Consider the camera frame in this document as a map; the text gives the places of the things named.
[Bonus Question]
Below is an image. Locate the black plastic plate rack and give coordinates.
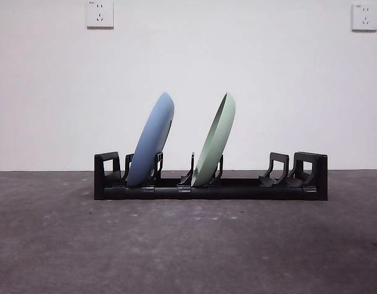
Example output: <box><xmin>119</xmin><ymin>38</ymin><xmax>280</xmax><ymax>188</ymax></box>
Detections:
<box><xmin>93</xmin><ymin>151</ymin><xmax>329</xmax><ymax>202</ymax></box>

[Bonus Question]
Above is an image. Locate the pale blue round plate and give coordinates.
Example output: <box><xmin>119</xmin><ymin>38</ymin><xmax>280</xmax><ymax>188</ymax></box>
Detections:
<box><xmin>126</xmin><ymin>91</ymin><xmax>175</xmax><ymax>187</ymax></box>

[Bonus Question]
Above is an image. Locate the white wall socket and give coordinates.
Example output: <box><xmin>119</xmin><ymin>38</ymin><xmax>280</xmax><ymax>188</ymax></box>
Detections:
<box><xmin>86</xmin><ymin>0</ymin><xmax>115</xmax><ymax>30</ymax></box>
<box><xmin>351</xmin><ymin>2</ymin><xmax>377</xmax><ymax>32</ymax></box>

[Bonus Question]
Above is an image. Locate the pale green round plate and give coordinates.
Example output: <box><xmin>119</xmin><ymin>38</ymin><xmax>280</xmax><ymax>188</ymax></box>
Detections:
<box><xmin>191</xmin><ymin>91</ymin><xmax>237</xmax><ymax>187</ymax></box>

